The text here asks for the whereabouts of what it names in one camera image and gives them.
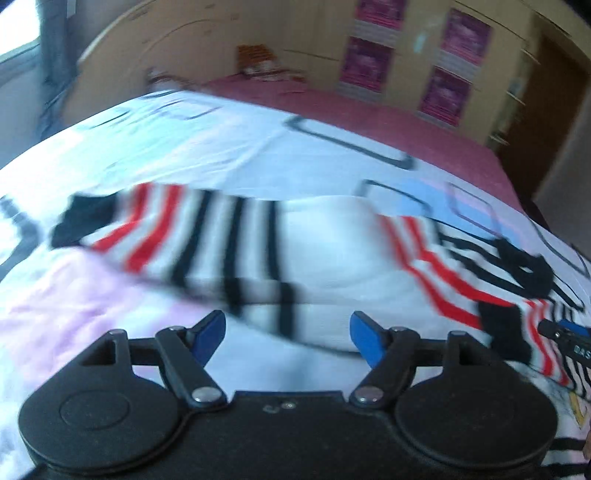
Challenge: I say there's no orange checked pillow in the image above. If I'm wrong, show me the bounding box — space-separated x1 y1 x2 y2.
236 44 282 75

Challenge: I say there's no cream wardrobe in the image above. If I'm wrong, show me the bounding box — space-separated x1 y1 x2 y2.
337 0 583 148

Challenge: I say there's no cream wooden headboard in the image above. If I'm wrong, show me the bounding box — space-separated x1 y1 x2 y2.
62 0 347 123

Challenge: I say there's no stack of books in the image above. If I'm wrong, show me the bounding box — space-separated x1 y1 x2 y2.
242 67 308 83

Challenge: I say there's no white patterned bed sheet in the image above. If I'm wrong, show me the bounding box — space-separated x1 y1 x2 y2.
0 90 591 480

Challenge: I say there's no bright window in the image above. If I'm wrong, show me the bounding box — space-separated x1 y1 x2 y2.
0 0 47 63

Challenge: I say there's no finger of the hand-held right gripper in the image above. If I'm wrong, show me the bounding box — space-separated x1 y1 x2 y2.
537 318 591 340

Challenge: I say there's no grey curtain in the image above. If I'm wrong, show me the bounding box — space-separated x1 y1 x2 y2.
39 0 80 134

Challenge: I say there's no purple wall poster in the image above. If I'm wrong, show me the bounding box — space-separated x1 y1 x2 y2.
353 0 407 40
418 67 472 125
441 9 492 68
339 37 395 93

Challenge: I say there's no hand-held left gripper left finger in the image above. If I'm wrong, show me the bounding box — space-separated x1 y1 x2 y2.
81 310 228 411

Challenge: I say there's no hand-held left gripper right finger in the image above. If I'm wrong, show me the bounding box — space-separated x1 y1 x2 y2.
349 311 498 409

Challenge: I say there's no pink bed sheet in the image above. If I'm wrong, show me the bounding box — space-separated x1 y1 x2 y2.
203 76 527 208

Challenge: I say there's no dark wooden door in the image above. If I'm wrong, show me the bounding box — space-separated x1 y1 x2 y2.
499 32 591 199

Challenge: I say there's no striped white red black sweater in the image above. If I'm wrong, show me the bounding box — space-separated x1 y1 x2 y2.
50 181 585 400

